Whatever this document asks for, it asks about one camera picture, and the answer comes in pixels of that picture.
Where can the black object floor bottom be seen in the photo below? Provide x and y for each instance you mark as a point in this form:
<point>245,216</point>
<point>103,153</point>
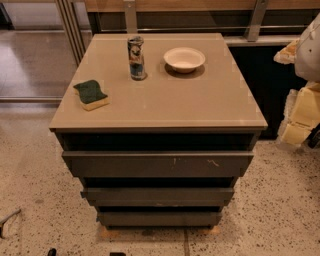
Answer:
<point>52,252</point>

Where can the green yellow sponge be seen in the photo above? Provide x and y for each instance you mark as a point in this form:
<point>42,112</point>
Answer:
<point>90,94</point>

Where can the grey drawer cabinet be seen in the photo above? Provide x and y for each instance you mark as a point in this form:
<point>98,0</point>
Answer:
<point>208,110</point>

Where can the black object floor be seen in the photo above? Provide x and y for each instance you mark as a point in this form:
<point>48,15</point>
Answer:
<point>314,138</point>
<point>52,252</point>

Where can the metal railing with wood top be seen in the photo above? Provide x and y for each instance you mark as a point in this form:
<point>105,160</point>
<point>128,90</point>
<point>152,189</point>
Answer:
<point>271,22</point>

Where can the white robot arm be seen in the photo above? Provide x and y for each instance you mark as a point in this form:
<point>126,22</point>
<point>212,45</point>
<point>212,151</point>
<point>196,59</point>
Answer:
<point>307,62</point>

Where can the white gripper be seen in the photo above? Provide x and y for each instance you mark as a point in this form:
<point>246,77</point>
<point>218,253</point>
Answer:
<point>309,57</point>

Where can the grey drawer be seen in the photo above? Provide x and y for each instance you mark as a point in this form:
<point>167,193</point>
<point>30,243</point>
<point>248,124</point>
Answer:
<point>159,219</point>
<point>157,165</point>
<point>157,197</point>

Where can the printed drink can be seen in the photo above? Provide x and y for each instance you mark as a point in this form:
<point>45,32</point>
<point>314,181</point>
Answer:
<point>136,58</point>

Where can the white bowl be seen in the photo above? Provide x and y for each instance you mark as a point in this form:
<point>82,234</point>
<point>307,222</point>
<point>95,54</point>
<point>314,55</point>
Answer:
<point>184,60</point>

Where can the black object floor right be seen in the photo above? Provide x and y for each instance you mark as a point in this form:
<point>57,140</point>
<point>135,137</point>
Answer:
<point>314,138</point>

